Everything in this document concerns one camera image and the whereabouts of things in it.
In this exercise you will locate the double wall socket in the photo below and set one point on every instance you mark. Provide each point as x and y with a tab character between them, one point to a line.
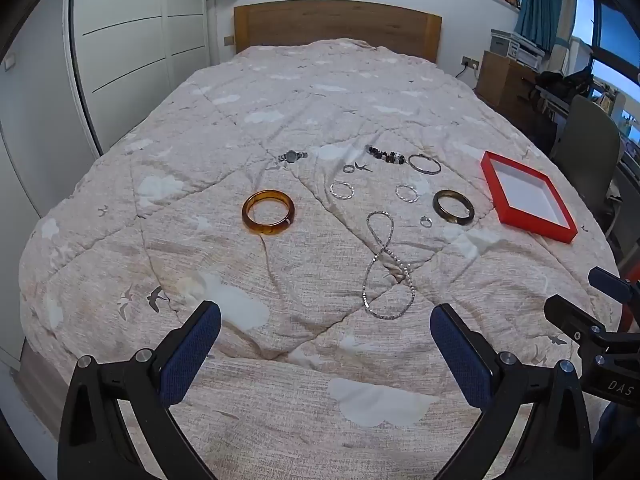
470	63

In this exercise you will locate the grey chair black legs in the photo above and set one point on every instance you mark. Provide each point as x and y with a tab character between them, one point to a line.
587	145

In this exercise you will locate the red jewelry box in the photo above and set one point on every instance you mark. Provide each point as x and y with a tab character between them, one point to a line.
530	195

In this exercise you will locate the grey white printer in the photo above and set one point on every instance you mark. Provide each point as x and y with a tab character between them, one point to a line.
512	47

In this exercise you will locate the thin silver bangle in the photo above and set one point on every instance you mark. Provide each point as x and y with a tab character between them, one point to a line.
438	170

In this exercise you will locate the amber bangle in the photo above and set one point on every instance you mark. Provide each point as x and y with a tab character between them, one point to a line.
248	220

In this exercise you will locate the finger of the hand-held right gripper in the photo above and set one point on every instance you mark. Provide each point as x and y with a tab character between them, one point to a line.
570	315
607	282

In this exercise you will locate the white wardrobe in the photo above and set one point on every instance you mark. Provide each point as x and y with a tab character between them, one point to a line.
125	50

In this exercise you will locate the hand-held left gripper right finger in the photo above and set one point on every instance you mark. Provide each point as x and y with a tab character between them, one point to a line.
460	360

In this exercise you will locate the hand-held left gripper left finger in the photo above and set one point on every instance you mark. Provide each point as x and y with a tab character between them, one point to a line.
190	355

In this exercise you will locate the black bag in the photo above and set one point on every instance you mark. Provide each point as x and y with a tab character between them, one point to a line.
565	82

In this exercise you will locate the dark brown bangle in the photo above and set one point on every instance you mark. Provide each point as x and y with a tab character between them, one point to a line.
440	210

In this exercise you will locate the wooden bed headboard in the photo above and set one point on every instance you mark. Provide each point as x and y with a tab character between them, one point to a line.
335	25

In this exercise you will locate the silver wristwatch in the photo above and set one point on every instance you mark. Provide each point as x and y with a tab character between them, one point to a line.
290	156

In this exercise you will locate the wooden dresser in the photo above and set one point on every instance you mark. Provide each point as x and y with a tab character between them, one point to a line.
505	85

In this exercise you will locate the white light switch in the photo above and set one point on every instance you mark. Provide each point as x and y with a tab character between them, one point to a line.
10	61

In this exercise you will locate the long teal curtain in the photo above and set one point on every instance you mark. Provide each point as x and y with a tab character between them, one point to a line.
542	5

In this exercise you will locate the silver hoop earring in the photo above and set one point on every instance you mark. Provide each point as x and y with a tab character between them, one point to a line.
397	193
332	191

